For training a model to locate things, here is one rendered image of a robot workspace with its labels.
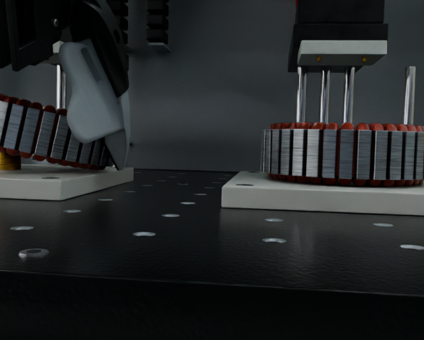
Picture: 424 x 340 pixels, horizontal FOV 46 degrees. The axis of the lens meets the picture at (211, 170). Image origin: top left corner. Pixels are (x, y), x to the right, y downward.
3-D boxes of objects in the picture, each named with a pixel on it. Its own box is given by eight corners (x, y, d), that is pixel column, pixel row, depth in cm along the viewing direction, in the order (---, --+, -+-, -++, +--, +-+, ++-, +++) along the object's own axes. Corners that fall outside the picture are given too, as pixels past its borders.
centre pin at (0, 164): (12, 170, 36) (12, 132, 36) (-13, 169, 36) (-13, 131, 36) (25, 168, 38) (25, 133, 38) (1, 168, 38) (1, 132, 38)
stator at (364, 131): (464, 190, 28) (467, 123, 28) (263, 184, 29) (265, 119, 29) (400, 176, 39) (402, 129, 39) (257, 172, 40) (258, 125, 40)
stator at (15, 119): (74, 173, 30) (87, 112, 30) (-86, 132, 32) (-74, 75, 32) (131, 173, 42) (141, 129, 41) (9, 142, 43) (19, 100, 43)
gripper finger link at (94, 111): (89, 206, 31) (7, 72, 28) (125, 160, 36) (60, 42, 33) (129, 194, 30) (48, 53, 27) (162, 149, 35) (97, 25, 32)
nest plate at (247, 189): (510, 220, 26) (512, 195, 26) (220, 208, 28) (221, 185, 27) (423, 191, 41) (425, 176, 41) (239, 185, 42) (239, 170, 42)
